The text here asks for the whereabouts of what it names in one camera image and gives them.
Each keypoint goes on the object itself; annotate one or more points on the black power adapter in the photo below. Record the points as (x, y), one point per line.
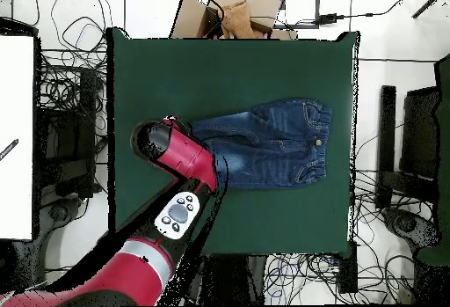
(328, 18)

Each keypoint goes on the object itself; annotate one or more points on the black table leg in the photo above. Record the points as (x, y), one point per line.
(348, 271)

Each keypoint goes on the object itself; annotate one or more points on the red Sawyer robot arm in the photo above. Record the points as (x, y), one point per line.
(140, 268)

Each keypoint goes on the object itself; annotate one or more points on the dark green table cloth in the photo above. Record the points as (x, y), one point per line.
(281, 215)

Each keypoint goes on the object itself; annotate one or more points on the black flat panel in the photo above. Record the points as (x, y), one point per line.
(420, 134)

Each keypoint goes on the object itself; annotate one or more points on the black strip with white print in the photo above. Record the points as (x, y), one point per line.
(8, 149)

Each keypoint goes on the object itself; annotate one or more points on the blue denim jeans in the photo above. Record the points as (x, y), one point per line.
(274, 145)

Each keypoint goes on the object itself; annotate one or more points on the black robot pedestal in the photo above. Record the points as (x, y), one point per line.
(239, 279)

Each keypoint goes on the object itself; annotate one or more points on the white board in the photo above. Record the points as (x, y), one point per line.
(15, 127)

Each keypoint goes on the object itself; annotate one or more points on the black upright post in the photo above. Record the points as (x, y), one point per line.
(386, 138)

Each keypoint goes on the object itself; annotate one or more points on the dark metal frame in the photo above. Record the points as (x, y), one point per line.
(317, 4)

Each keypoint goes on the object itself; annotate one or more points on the black equipment rack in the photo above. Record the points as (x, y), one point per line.
(70, 138)

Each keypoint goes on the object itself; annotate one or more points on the dark green cloth sheet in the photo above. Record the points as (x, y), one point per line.
(443, 180)

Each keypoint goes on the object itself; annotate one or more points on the tan cloth in box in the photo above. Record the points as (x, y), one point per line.
(237, 20)

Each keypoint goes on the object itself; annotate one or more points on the brown cardboard box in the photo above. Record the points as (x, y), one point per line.
(190, 18)

